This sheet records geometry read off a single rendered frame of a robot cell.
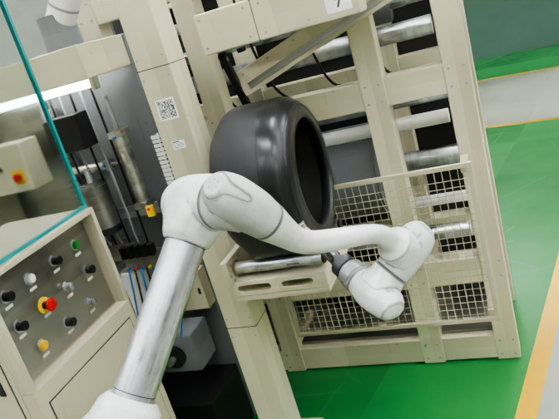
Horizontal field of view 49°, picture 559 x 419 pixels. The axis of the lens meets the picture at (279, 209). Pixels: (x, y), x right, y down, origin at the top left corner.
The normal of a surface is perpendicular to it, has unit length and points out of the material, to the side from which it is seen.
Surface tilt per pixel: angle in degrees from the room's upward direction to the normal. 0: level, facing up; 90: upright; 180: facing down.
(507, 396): 0
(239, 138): 41
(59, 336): 90
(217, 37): 90
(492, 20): 90
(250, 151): 54
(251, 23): 90
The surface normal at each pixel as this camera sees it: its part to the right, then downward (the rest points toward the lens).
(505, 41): -0.48, 0.40
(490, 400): -0.27, -0.91
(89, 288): 0.92, -0.15
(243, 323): -0.29, 0.38
